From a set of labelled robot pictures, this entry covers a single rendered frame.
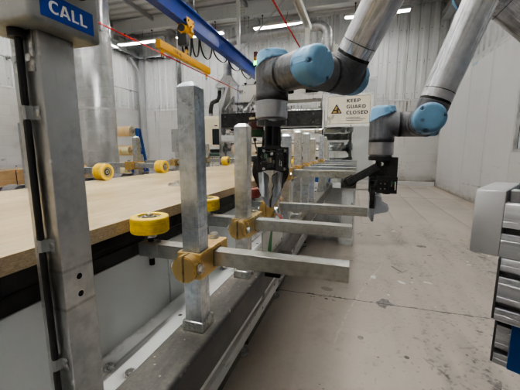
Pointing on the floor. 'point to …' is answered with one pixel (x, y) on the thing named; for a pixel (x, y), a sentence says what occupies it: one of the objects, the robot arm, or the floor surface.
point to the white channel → (303, 18)
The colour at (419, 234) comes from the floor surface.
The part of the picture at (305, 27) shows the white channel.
